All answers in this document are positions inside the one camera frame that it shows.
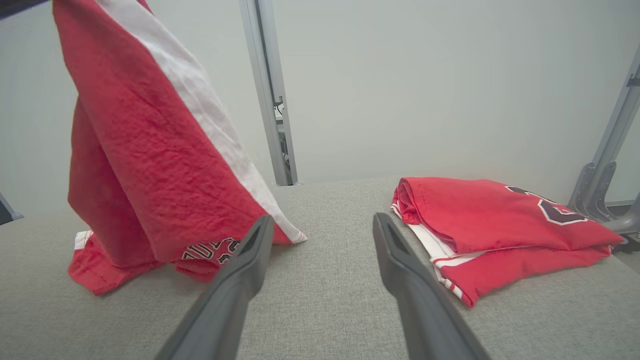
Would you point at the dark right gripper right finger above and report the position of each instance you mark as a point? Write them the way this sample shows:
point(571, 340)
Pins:
point(425, 315)

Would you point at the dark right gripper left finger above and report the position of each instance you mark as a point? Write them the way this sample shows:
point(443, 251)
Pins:
point(225, 300)

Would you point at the red shirt with white sleeves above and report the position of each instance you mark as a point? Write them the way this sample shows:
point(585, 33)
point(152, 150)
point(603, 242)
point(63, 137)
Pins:
point(500, 220)

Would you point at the red shorts with white trim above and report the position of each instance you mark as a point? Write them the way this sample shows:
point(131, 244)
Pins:
point(150, 150)

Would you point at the grey metal partition post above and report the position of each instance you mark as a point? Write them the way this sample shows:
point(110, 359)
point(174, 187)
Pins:
point(265, 75)
point(607, 145)

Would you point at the grey metal stand frame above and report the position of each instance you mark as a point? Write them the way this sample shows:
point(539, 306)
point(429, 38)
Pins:
point(6, 212)

